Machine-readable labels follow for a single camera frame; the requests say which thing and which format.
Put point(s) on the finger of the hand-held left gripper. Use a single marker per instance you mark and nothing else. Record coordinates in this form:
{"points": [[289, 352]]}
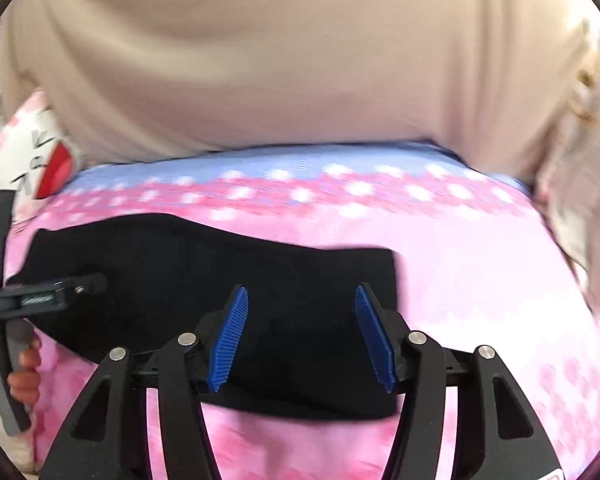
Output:
{"points": [[75, 290]]}

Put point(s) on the pink floral bedsheet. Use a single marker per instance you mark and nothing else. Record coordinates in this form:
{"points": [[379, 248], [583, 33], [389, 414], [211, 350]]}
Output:
{"points": [[455, 285]]}

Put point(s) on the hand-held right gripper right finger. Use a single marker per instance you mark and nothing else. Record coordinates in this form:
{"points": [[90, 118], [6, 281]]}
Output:
{"points": [[375, 340]]}

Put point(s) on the black pants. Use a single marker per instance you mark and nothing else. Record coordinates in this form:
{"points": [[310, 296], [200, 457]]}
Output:
{"points": [[180, 270]]}

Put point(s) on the beige floral cloth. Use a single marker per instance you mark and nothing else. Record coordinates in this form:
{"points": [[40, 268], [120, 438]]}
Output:
{"points": [[580, 185]]}

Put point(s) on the person's left hand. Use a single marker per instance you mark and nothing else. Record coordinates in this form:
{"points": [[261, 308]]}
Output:
{"points": [[25, 370]]}

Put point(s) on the white cartoon print pillow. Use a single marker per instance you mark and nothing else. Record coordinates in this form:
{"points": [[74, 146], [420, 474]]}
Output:
{"points": [[35, 135]]}

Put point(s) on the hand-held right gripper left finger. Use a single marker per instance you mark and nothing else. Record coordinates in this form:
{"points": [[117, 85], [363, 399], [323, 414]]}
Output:
{"points": [[228, 340]]}

